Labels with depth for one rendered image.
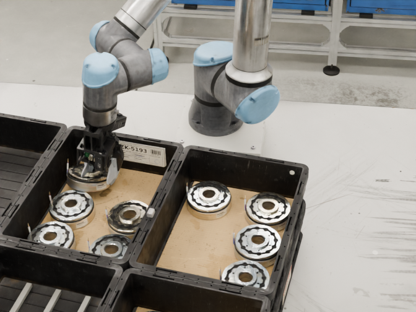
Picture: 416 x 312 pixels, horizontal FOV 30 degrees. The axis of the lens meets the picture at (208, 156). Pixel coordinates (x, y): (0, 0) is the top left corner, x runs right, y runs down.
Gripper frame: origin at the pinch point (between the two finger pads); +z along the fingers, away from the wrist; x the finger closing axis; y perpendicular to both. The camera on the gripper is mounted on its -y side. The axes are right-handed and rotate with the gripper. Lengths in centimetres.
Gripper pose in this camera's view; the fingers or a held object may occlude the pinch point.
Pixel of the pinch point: (102, 176)
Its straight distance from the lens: 188.2
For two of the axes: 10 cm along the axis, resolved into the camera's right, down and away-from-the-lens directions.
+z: -1.0, 7.3, 6.7
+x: 9.6, 2.5, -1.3
